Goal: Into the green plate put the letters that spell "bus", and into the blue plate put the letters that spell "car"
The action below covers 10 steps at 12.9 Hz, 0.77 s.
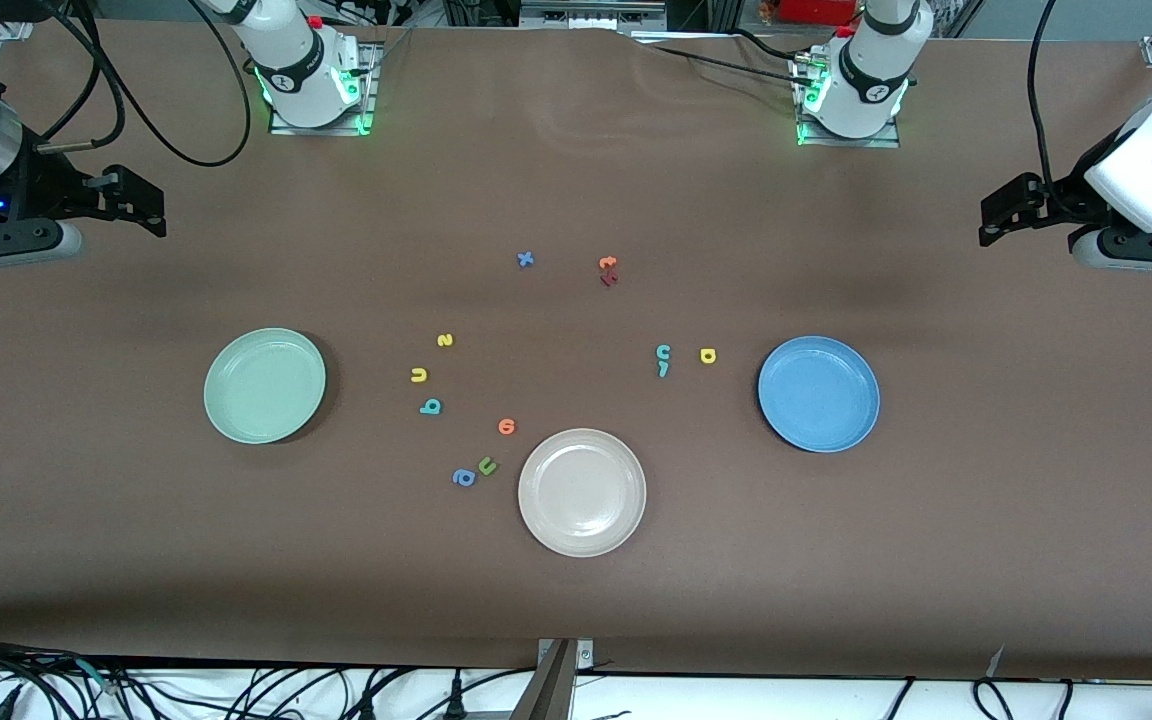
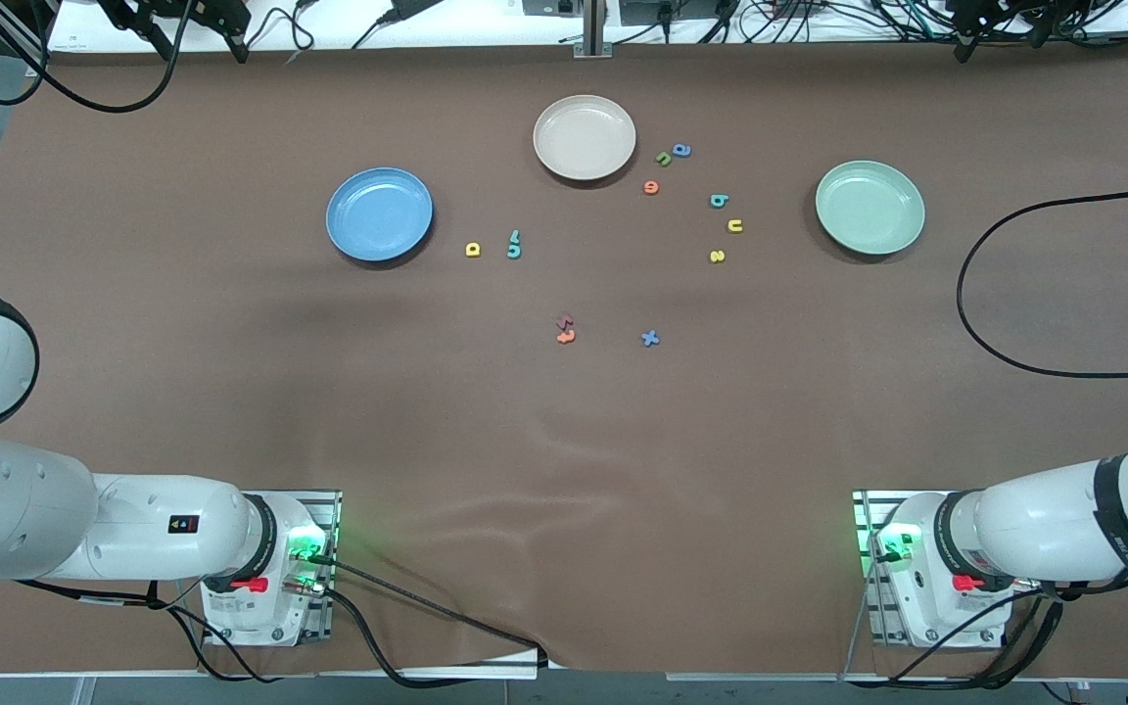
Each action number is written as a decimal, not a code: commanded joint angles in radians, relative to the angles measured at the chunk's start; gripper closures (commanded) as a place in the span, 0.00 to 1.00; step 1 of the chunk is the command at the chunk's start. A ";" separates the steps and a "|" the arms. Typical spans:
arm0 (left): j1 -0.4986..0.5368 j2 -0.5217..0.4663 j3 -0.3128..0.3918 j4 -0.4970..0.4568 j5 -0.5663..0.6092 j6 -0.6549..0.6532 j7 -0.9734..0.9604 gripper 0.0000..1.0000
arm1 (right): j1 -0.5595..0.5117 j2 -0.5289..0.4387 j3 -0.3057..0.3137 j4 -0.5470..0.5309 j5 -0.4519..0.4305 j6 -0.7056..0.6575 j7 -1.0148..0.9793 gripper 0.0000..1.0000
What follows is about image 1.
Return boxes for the green plate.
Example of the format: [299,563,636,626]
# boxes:
[203,328,327,445]

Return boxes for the beige plate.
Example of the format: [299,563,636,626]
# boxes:
[517,428,648,558]

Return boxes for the metal table edge bracket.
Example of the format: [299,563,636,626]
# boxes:
[511,638,597,720]

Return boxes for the black cable on tabletop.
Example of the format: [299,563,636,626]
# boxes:
[636,28,817,86]

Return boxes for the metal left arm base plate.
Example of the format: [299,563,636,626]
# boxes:
[794,50,902,149]

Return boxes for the grey power strip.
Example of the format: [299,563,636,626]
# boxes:
[519,0,669,31]

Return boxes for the black looped cable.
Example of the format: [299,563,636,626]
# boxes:
[973,678,1015,720]

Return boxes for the blue plate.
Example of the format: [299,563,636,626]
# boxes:
[757,335,881,454]

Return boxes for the red box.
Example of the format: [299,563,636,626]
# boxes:
[779,0,859,26]

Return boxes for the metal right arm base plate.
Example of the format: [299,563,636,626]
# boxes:
[269,45,378,137]

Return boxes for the teal tipped cable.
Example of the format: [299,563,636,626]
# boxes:
[76,658,124,693]

